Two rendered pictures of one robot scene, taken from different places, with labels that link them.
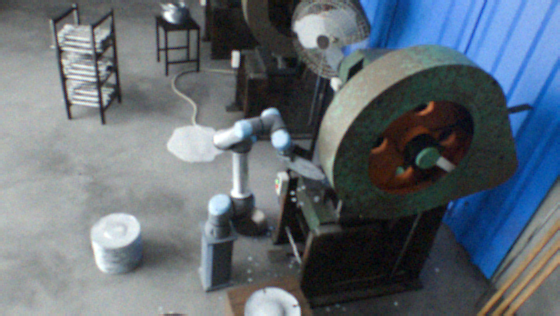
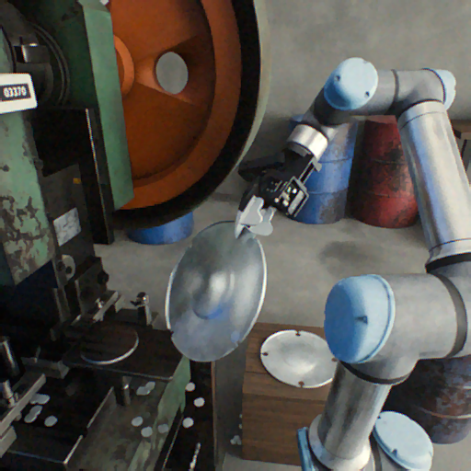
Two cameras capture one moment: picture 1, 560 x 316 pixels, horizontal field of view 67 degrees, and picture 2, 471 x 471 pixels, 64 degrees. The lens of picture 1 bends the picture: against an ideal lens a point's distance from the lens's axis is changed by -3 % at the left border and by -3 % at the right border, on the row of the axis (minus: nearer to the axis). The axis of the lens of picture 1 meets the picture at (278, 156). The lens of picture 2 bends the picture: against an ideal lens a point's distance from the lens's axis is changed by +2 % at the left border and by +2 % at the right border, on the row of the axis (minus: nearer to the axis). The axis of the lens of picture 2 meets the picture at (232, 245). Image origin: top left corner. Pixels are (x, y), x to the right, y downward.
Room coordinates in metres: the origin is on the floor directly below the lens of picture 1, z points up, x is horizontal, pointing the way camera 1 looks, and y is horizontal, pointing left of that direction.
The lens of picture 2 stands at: (2.35, 0.26, 1.35)
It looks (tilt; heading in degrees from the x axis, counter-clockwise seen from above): 27 degrees down; 213
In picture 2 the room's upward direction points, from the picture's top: straight up
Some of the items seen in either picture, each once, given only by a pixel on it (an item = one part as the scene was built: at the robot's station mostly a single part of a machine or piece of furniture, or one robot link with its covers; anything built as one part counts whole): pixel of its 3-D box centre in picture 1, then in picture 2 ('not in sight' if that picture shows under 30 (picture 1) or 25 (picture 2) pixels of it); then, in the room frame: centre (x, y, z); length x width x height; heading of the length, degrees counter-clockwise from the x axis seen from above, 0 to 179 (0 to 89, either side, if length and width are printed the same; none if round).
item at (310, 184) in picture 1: (321, 188); (132, 368); (1.93, -0.28, 0.72); 0.25 x 0.14 x 0.14; 111
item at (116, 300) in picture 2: not in sight; (98, 302); (1.84, -0.50, 0.76); 0.17 x 0.06 x 0.10; 21
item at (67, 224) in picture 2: not in sight; (50, 236); (1.98, -0.40, 1.04); 0.17 x 0.15 x 0.30; 111
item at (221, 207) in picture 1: (220, 208); (394, 453); (1.74, 0.27, 0.62); 0.13 x 0.12 x 0.14; 127
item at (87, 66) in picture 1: (88, 65); not in sight; (3.40, 1.81, 0.47); 0.46 x 0.43 x 0.95; 91
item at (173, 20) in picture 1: (177, 33); not in sight; (4.56, 1.33, 0.40); 0.45 x 0.40 x 0.79; 33
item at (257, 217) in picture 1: (246, 223); not in sight; (2.22, 0.15, 0.04); 0.30 x 0.30 x 0.07
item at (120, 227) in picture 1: (115, 230); not in sight; (1.78, 0.93, 0.25); 0.29 x 0.29 x 0.01
